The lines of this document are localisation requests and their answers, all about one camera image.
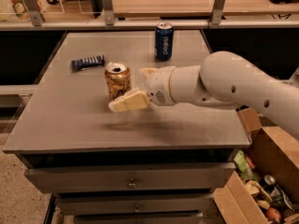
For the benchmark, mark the orange snack package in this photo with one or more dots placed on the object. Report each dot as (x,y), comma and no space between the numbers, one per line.
(13,10)

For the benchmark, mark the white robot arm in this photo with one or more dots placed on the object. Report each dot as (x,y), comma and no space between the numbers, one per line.
(224,80)

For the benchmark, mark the green snack bag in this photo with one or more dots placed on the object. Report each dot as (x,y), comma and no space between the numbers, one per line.
(242,166)

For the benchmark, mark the middle grey drawer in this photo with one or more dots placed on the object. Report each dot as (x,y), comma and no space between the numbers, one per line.
(135,204)

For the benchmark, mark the metal bracket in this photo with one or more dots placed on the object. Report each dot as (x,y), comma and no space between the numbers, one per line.
(217,12)
(34,12)
(109,12)

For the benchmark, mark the blue pepsi can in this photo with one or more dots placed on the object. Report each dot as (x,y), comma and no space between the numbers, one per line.
(163,41)

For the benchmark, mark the cardboard box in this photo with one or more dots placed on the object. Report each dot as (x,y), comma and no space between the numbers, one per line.
(274,152)

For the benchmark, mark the blue rxbar wrapper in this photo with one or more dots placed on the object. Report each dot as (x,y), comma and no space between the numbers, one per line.
(86,63)

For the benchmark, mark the red apple in box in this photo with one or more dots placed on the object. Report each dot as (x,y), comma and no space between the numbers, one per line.
(273,215)

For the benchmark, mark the metal bracket left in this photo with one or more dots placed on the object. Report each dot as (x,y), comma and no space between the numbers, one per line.
(34,12)

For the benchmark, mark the silver can in box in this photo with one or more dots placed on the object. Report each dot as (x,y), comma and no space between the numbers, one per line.
(269,182)

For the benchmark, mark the grey drawer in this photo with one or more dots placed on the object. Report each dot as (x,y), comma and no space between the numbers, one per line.
(135,204)
(131,177)

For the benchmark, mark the metal bracket right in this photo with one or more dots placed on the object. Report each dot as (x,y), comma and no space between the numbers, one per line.
(217,12)

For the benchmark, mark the grey drawer cabinet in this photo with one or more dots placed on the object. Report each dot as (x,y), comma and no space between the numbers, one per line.
(67,123)

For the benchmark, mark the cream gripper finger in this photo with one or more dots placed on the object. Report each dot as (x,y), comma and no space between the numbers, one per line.
(134,99)
(145,74)

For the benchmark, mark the wooden shelf board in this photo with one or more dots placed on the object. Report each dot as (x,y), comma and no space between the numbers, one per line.
(185,8)

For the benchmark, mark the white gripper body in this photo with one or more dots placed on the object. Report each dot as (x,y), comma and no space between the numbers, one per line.
(159,85)

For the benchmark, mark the orange soda can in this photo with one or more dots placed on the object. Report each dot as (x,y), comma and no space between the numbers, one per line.
(118,79)

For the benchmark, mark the metal bracket middle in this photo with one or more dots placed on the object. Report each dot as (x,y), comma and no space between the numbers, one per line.
(109,12)

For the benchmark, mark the top grey drawer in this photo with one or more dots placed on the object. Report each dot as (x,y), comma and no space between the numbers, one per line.
(131,177)

